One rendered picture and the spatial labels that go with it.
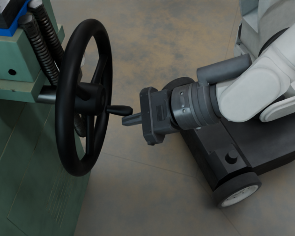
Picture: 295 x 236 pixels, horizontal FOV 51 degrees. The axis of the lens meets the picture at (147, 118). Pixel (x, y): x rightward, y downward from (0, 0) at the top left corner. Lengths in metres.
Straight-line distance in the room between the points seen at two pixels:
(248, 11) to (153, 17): 1.18
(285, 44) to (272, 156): 0.85
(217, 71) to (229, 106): 0.07
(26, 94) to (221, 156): 0.85
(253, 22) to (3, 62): 0.70
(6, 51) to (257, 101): 0.40
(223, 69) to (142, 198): 0.89
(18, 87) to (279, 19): 0.70
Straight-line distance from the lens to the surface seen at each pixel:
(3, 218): 0.76
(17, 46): 0.51
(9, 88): 0.57
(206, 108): 0.57
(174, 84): 1.44
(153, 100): 0.63
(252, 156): 1.31
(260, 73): 0.52
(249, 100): 0.53
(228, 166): 1.21
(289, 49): 0.54
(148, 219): 1.32
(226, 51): 1.93
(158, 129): 0.62
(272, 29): 0.97
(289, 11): 0.96
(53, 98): 0.60
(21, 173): 0.79
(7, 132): 0.70
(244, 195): 1.37
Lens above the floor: 1.26
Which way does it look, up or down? 55 degrees down
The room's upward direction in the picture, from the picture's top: straight up
